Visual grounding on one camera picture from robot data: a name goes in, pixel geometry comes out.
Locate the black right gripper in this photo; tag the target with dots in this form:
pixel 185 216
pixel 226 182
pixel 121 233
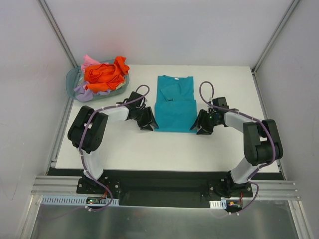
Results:
pixel 206 120

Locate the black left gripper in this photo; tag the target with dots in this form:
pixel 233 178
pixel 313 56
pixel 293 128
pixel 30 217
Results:
pixel 144 117

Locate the teal t shirt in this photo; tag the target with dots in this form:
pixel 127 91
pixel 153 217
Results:
pixel 175 107

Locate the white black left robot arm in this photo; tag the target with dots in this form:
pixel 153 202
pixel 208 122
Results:
pixel 87 131

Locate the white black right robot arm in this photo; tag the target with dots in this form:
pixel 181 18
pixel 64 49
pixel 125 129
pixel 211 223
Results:
pixel 261 145

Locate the orange t shirt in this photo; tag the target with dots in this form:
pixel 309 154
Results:
pixel 105 76

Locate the lavender t shirt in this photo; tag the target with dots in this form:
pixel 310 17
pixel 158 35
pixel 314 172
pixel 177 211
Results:
pixel 85 95

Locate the teal plastic laundry basket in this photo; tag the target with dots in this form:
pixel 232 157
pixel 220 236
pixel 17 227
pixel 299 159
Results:
pixel 75 77

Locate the pink t shirt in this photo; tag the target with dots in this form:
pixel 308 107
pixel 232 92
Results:
pixel 88 61

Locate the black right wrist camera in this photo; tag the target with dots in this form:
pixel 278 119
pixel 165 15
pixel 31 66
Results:
pixel 221 103

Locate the white slotted right cable duct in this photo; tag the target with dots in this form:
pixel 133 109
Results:
pixel 222 204

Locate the white slotted cable duct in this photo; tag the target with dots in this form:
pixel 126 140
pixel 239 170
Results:
pixel 222 204
pixel 79 201

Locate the aluminium front rail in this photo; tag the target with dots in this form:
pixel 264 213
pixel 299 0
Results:
pixel 55 185

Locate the white slotted left cable duct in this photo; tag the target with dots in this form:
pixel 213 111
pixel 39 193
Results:
pixel 79 201

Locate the aluminium left frame post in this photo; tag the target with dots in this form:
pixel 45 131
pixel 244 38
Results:
pixel 57 31

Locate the aluminium frame post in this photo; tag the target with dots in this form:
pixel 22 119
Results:
pixel 57 31
pixel 278 30

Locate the aluminium right frame post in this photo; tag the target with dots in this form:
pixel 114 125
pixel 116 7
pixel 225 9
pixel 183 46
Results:
pixel 278 30

